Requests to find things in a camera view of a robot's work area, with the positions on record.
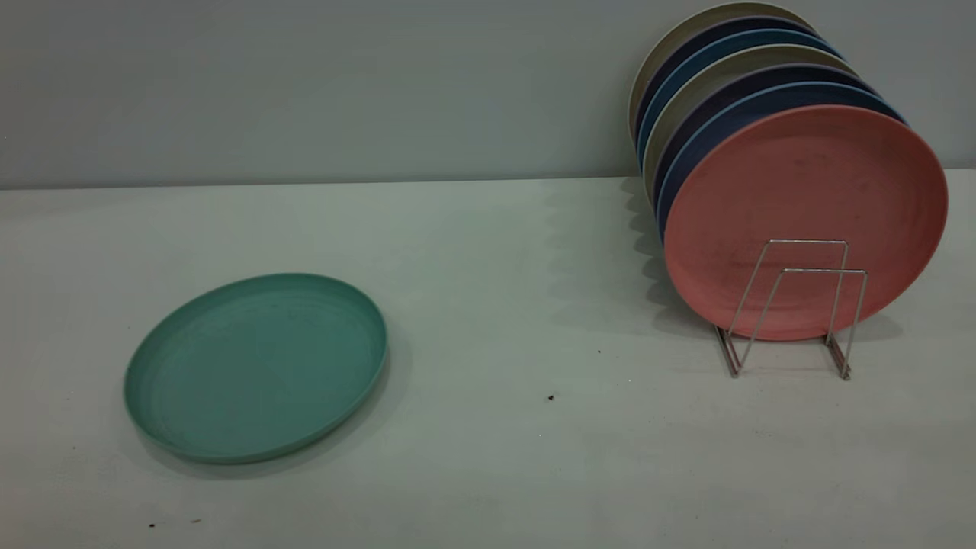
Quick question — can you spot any green round plate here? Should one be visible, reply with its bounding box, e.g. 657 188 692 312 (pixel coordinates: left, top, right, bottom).
124 273 389 464

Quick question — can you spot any blue round plate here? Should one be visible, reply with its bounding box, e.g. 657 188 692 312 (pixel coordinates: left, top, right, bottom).
637 29 844 170
657 81 908 239

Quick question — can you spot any dark purple round plate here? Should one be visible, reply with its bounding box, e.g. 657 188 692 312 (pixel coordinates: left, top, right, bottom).
634 15 830 147
652 63 879 207

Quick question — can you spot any beige round plate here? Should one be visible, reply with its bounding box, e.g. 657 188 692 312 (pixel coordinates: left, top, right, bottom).
628 2 818 143
643 43 860 201

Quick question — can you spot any pink round plate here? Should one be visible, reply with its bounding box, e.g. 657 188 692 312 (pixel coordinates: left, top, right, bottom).
663 104 949 342

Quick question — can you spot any silver wire plate rack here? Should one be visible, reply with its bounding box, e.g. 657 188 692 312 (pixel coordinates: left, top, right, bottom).
715 239 869 380

